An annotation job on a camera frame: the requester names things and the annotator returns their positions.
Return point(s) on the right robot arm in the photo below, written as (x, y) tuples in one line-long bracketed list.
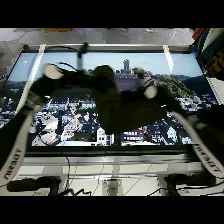
[(200, 140)]

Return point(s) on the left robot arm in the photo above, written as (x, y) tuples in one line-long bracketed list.
[(16, 140)]

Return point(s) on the silver frame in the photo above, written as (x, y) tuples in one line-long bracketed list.
[(113, 166)]

